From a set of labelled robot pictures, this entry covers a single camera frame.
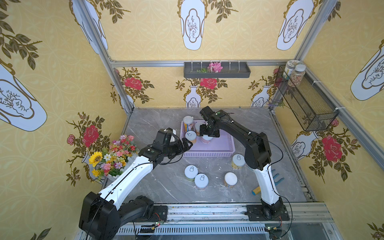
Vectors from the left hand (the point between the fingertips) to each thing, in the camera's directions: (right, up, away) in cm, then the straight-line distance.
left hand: (182, 145), depth 81 cm
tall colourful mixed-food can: (+3, +12, +14) cm, 18 cm away
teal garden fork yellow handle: (+35, -17, -15) cm, 42 cm away
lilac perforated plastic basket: (+26, -3, +16) cm, 31 cm away
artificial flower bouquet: (-35, -6, -6) cm, 36 cm away
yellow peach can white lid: (+8, +10, +16) cm, 21 cm away
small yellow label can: (+5, +3, +18) cm, 19 cm away
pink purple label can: (+10, -19, -1) cm, 22 cm away
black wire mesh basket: (+70, +20, -1) cm, 73 cm away
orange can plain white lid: (+26, -17, -3) cm, 31 cm away
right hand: (+16, +7, +16) cm, 24 cm away
